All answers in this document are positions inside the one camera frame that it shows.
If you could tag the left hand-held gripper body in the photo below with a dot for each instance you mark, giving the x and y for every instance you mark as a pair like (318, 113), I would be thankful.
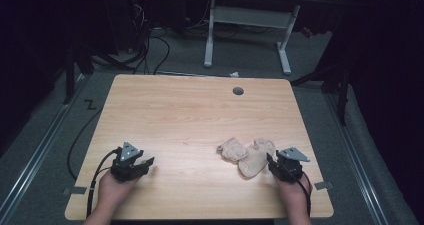
(125, 166)

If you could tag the grey tape piece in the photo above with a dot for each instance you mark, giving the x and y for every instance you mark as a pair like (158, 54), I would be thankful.
(323, 185)
(76, 190)

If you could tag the white-legged desk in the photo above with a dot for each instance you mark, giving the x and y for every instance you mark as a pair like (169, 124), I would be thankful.
(250, 17)

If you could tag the person's right hand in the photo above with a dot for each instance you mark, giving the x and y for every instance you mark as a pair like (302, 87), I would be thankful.
(294, 190)

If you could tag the person's left hand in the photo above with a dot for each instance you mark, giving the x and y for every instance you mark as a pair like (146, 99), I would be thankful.
(113, 188)

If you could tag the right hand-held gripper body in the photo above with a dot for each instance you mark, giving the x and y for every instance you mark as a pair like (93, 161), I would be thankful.
(289, 166)

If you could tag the white paper scrap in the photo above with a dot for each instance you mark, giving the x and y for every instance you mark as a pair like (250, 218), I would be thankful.
(234, 74)

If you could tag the red object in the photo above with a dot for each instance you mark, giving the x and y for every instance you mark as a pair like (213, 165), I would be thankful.
(307, 32)

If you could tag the metal floor rail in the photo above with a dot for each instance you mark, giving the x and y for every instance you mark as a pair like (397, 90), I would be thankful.
(36, 153)
(358, 161)

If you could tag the black metal stand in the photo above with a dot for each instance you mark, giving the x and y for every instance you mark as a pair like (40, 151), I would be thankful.
(342, 95)
(69, 75)

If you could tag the beige sock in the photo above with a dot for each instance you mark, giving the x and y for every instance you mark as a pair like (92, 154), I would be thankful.
(255, 161)
(233, 150)

